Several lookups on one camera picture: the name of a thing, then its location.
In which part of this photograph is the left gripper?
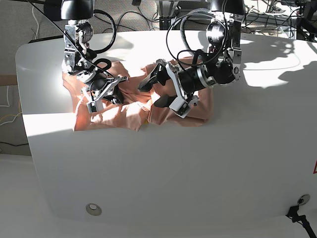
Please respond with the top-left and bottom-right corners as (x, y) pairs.
(138, 59), (214, 108)

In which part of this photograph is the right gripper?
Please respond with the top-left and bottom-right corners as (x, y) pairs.
(80, 75), (128, 104)

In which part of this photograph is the salmon pink T-shirt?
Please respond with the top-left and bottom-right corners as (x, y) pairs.
(62, 61), (213, 131)

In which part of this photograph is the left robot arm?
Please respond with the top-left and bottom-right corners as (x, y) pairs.
(138, 0), (245, 116)

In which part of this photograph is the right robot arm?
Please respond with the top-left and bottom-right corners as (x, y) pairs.
(60, 0), (127, 105)

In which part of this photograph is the metal table grommet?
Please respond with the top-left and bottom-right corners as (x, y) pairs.
(86, 203), (102, 216)
(297, 194), (311, 206)

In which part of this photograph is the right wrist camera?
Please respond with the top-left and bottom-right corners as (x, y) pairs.
(87, 100), (104, 114)

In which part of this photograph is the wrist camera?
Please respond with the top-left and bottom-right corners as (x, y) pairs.
(87, 100), (104, 114)
(169, 96), (199, 119)

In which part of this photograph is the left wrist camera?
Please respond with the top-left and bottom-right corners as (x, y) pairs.
(169, 96), (199, 119)

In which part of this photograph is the aluminium frame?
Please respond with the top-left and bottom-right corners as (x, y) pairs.
(156, 0), (292, 24)

